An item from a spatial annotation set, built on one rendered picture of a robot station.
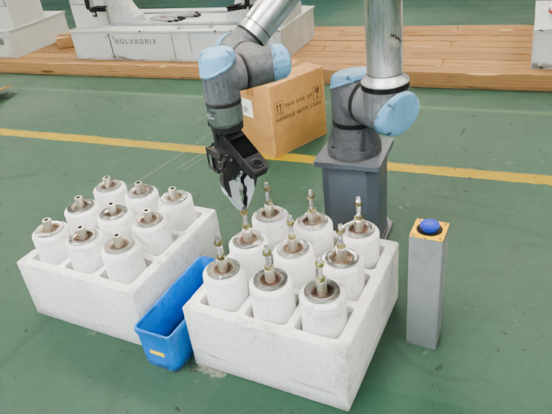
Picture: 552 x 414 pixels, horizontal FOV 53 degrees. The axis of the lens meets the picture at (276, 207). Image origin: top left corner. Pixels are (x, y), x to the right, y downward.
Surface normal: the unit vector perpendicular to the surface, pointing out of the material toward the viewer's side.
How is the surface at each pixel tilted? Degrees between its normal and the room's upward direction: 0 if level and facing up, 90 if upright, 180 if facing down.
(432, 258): 90
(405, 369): 0
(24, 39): 90
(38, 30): 90
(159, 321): 88
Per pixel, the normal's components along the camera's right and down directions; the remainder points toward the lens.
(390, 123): 0.50, 0.52
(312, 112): 0.66, 0.33
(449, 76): -0.37, 0.51
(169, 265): 0.90, 0.14
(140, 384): -0.10, -0.85
